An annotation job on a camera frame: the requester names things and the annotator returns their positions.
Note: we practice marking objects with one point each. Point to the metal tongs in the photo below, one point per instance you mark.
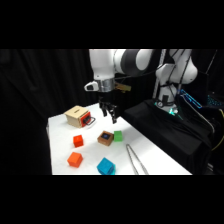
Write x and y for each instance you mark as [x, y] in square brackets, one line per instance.
[133, 159]

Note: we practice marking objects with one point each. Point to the wooden block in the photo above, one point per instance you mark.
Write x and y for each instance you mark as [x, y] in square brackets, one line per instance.
[105, 138]

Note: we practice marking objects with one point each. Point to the blue lit device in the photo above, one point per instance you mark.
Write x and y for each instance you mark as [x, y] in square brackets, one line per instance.
[190, 97]

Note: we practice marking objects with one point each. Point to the small red cube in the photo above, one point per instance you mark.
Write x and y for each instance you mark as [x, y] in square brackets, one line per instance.
[78, 141]

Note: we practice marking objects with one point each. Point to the blue cube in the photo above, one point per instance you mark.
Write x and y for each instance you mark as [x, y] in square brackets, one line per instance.
[104, 164]

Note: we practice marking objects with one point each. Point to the wooden box with red front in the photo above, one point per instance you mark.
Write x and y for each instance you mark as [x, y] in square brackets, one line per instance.
[77, 116]

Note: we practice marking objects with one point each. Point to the small green light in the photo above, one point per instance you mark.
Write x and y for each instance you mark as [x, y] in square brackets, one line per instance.
[172, 111]

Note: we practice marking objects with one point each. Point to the black cloth covered stand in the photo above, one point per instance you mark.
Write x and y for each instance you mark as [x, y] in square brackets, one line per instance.
[166, 133]

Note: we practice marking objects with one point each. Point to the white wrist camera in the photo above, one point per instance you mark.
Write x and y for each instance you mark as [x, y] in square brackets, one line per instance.
[90, 86]

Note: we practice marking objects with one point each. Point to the cyan lit equipment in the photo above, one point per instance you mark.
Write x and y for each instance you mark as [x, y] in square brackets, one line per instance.
[216, 100]

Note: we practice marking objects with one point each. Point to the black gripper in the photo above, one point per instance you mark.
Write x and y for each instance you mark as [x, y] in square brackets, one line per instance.
[106, 101]

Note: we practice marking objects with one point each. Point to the green cube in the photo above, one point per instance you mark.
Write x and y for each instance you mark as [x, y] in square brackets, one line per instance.
[118, 136]

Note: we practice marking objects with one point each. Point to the orange cube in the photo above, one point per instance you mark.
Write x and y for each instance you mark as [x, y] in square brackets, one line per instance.
[75, 159]

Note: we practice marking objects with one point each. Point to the tan wrist mount bracket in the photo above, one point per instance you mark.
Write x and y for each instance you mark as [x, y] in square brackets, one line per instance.
[122, 87]

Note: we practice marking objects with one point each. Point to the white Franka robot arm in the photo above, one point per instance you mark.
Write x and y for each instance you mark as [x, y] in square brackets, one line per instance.
[103, 65]

